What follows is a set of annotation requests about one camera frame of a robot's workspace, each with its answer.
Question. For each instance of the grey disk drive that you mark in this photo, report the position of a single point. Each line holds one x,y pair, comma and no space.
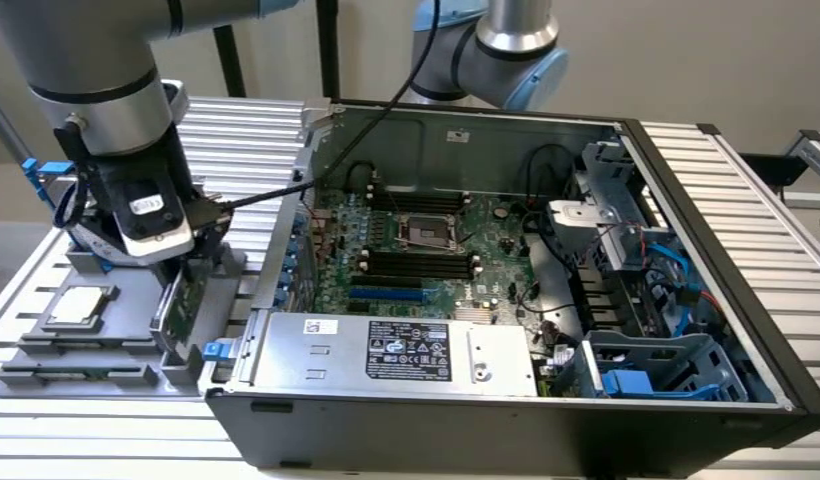
92,245

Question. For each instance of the aluminium profile post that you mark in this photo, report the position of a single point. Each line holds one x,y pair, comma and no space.
3,125

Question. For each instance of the blue power supply latch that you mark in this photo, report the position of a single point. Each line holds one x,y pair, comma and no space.
217,350

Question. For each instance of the black stand pole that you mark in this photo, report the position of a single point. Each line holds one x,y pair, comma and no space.
231,60
327,50

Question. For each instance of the silver CPU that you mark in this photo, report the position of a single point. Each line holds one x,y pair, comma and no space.
76,306

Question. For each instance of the CPU socket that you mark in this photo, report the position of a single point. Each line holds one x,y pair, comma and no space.
428,231

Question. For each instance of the green motherboard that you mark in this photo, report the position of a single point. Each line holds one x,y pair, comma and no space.
503,280

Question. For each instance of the silver chipset heatsink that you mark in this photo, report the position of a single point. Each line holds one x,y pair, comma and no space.
475,315

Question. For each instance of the blue plastic bracket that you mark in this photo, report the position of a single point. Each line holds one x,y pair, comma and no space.
44,167

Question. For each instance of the black expansion slot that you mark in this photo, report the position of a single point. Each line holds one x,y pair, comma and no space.
383,283

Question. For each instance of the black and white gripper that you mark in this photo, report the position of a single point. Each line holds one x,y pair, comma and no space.
149,230

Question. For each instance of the silver coin battery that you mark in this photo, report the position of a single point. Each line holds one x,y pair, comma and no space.
500,211

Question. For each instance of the black box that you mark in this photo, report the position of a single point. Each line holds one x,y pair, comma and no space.
773,170

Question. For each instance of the silver power supply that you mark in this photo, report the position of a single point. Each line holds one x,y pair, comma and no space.
343,355

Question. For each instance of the grey disk bay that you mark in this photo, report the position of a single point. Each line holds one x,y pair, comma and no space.
690,360

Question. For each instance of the aluminium frame table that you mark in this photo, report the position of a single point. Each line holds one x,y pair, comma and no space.
813,165

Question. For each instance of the green gpu with metal bracket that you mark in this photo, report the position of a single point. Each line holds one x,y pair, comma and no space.
183,305

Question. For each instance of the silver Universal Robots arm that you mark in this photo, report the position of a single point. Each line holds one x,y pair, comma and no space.
89,75

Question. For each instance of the grey metal drive cage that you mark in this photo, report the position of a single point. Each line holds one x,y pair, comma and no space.
616,200

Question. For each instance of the blue disk bracket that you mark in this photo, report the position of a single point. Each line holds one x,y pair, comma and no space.
624,384

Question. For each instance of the grey parts rack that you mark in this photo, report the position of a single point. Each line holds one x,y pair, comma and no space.
116,320

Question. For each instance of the black RAM slot bank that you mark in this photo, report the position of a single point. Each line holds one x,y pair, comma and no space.
416,201
419,265

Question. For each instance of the blue expansion slot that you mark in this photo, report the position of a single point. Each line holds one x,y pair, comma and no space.
390,294

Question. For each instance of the black open PC case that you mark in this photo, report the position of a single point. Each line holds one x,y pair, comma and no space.
490,435

